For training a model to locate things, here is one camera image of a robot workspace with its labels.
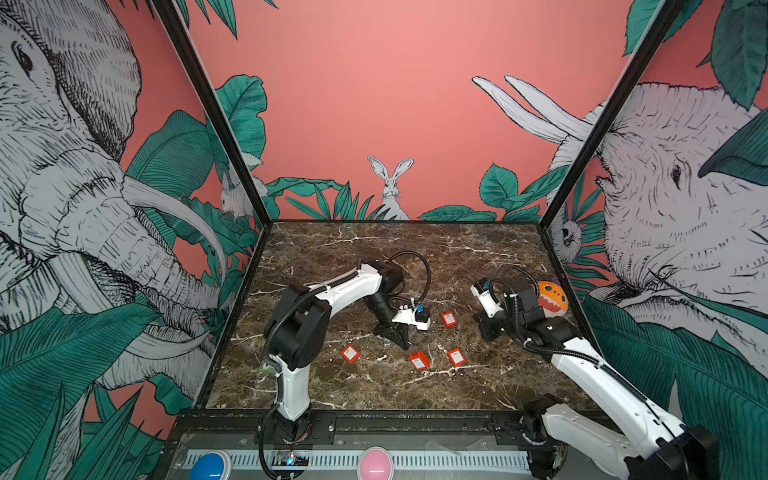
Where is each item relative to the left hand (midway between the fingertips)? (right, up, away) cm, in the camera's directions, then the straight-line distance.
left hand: (403, 340), depth 79 cm
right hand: (+19, +7, +1) cm, 21 cm away
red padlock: (+15, +2, +14) cm, 20 cm away
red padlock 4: (-15, -6, +6) cm, 18 cm away
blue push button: (-45, -26, -11) cm, 53 cm away
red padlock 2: (+4, -5, -3) cm, 7 cm away
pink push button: (-7, -25, -11) cm, 28 cm away
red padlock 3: (+16, -7, +7) cm, 18 cm away
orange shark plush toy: (+46, +10, +10) cm, 48 cm away
